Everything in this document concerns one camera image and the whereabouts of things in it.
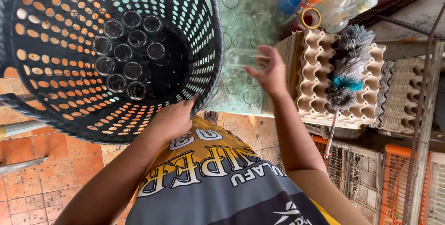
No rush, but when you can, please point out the person's right hand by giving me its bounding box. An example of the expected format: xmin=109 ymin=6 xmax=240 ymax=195
xmin=243 ymin=45 xmax=289 ymax=98

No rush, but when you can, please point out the person's left hand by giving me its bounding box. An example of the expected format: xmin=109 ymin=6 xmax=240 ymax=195
xmin=149 ymin=93 xmax=200 ymax=143

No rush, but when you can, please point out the clear drinking glass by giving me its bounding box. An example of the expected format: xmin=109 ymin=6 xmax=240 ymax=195
xmin=224 ymin=48 xmax=267 ymax=71

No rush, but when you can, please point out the black perforated plastic basket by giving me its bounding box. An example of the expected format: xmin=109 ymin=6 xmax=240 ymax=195
xmin=0 ymin=0 xmax=225 ymax=145

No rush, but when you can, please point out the brown cardboard box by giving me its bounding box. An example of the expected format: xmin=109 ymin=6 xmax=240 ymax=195
xmin=261 ymin=31 xmax=304 ymax=117

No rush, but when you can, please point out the sandal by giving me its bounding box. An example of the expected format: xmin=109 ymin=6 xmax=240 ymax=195
xmin=203 ymin=110 xmax=219 ymax=125

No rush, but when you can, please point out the stack of beige egg trays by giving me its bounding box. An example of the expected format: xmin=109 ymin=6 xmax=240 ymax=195
xmin=295 ymin=28 xmax=387 ymax=130

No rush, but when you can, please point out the cluster of clear table glasses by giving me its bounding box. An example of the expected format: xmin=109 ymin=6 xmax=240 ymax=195
xmin=216 ymin=0 xmax=279 ymax=106

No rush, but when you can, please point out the blue label plastic bottle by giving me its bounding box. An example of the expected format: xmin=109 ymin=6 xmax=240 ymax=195
xmin=277 ymin=0 xmax=302 ymax=16

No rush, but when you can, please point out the grey and teal duster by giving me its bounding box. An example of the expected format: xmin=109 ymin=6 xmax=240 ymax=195
xmin=323 ymin=24 xmax=377 ymax=160

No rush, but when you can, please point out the yellow and grey jersey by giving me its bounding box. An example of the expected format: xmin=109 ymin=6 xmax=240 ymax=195
xmin=124 ymin=115 xmax=342 ymax=225

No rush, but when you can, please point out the group of glasses in basket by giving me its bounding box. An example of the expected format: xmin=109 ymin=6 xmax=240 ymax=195
xmin=92 ymin=9 xmax=173 ymax=101

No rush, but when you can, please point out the pile of clear glass bottles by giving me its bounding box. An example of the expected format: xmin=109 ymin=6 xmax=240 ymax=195
xmin=234 ymin=0 xmax=397 ymax=34

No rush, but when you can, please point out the stack of grey egg trays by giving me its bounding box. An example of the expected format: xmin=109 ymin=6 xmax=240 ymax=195
xmin=373 ymin=56 xmax=427 ymax=135

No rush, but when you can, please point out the grey plastic crate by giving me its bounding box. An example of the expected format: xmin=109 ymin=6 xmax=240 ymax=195
xmin=276 ymin=136 xmax=384 ymax=225

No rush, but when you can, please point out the rusty steel rebar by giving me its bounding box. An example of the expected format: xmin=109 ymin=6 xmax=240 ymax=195
xmin=401 ymin=0 xmax=445 ymax=225

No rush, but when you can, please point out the grey metal bar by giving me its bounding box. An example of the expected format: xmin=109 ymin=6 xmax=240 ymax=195
xmin=0 ymin=156 xmax=50 ymax=176
xmin=0 ymin=119 xmax=47 ymax=139

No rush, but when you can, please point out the orange plastic crate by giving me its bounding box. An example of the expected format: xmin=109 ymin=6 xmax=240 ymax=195
xmin=378 ymin=144 xmax=432 ymax=225

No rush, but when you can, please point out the white plastic crate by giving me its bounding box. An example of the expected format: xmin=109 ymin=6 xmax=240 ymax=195
xmin=426 ymin=151 xmax=445 ymax=225

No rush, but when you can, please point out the weathered wooden frame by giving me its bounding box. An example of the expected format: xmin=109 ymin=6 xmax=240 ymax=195
xmin=369 ymin=39 xmax=445 ymax=225

